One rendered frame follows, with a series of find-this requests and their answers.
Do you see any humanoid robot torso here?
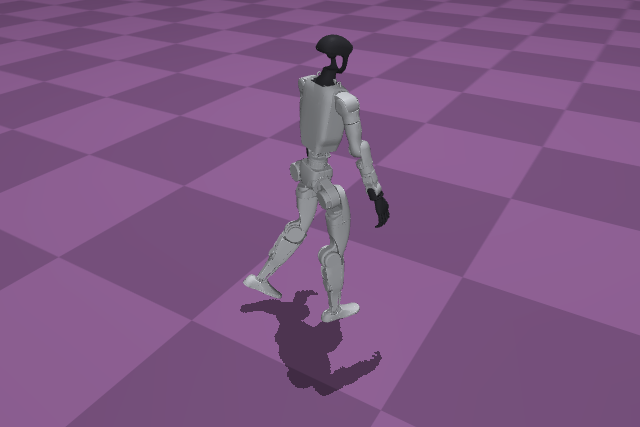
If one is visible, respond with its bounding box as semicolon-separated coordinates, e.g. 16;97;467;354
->
299;71;349;193

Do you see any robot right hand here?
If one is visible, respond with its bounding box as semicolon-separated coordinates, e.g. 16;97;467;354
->
367;188;390;228

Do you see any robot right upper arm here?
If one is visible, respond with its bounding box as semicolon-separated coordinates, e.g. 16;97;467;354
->
334;91;365;157

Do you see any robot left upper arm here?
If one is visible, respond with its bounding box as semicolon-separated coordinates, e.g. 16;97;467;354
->
298;75;316;113

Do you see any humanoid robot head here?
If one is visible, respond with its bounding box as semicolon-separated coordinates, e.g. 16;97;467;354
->
311;35;353;87

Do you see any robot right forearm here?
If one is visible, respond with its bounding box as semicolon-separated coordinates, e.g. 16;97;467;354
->
356;141;382;196

